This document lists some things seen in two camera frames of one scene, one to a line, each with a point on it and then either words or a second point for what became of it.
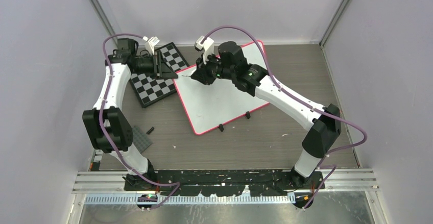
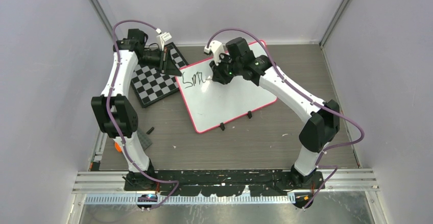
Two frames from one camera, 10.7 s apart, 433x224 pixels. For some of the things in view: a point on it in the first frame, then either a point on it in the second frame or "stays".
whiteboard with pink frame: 209,107 stays
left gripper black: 162,70 → 167,65
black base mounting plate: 240,182 stays
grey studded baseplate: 140,140 stays
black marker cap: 150,130 stays
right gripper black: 199,75 → 218,74
